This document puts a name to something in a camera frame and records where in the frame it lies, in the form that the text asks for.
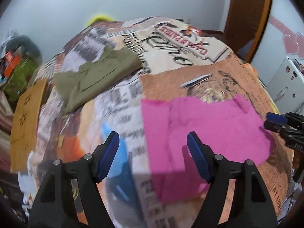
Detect pink pants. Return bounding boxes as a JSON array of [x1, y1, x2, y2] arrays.
[[141, 95, 276, 204]]

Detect olive green pants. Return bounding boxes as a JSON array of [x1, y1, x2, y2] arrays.
[[54, 46, 143, 113]]

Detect orange box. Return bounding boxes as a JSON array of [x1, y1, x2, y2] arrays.
[[4, 51, 21, 78]]

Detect printed newspaper-pattern bed blanket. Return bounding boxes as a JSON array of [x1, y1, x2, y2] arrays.
[[25, 17, 293, 227]]

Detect white cabinet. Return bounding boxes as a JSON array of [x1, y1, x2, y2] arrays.
[[266, 57, 303, 115]]

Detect wooden door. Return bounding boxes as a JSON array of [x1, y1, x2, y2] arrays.
[[224, 0, 272, 63]]

